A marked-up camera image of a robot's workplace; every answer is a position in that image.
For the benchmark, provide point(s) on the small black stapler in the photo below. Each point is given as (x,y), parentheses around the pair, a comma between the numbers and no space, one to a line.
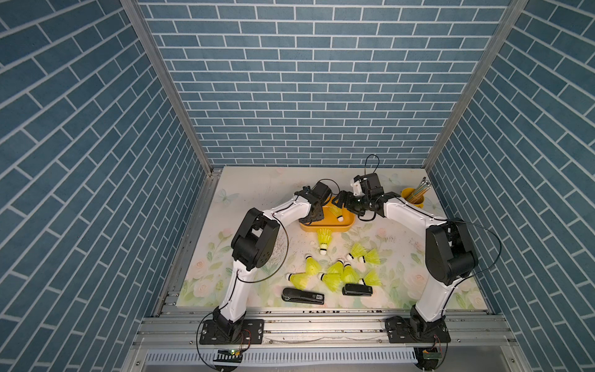
(357,290)

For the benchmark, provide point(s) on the bundle of pencils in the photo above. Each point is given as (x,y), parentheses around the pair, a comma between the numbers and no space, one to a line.
(420,188)

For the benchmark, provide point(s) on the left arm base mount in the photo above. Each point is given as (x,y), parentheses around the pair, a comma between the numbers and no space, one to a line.
(246,330)

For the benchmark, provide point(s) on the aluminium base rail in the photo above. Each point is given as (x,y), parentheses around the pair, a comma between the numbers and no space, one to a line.
(176,329)

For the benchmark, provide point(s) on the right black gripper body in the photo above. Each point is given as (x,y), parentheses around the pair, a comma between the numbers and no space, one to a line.
(357,204)

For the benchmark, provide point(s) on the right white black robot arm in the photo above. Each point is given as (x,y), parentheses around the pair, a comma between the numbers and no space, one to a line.
(450,253)

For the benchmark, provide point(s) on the yellow shuttlecock front upright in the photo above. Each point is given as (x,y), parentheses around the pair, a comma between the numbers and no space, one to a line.
(349,274)

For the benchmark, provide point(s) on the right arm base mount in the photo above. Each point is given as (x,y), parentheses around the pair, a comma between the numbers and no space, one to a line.
(416,330)

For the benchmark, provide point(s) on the yellow plastic storage box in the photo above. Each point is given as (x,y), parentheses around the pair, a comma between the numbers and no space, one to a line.
(330,221)

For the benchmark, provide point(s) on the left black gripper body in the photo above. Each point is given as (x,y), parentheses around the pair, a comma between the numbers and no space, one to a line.
(318,216)

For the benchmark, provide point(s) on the yellow shuttlecock middle small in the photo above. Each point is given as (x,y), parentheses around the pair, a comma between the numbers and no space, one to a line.
(336,268)

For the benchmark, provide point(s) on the yellow pen cup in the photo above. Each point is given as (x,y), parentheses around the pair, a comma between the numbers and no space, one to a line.
(406,194)

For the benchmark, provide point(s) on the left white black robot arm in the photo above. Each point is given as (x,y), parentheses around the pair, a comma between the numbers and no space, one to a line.
(254,242)

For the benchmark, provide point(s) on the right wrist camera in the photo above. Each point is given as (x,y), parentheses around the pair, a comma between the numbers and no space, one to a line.
(357,188)

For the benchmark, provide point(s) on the large black stapler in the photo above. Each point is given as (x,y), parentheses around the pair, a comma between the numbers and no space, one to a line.
(305,297)

